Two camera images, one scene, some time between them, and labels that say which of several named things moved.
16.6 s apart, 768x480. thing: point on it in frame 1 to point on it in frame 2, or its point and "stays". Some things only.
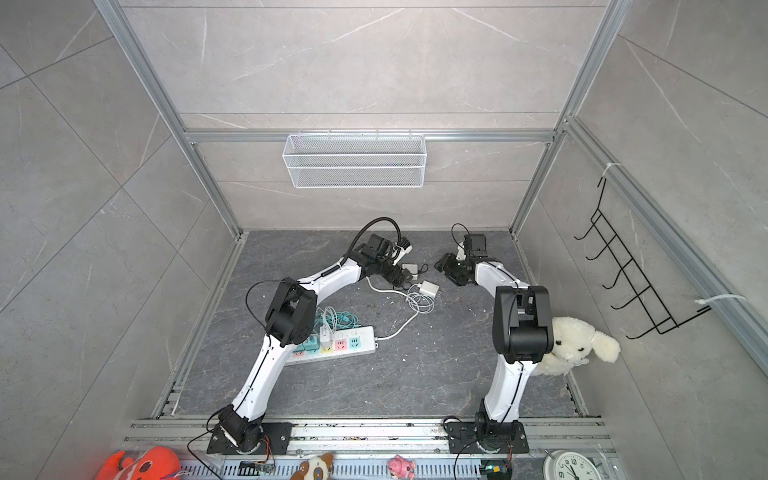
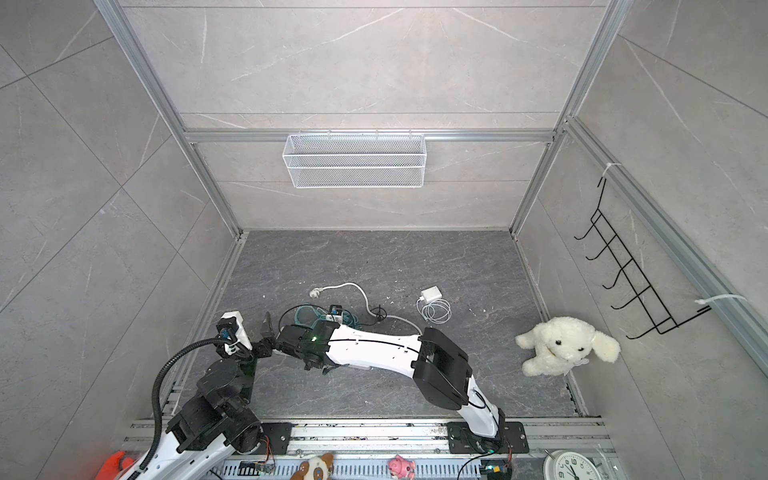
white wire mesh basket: [355, 161] stays
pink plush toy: [401, 468] stays
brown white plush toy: [315, 468] stays
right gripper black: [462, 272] to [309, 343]
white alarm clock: [571, 465] stays
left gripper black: [395, 275] to [261, 348]
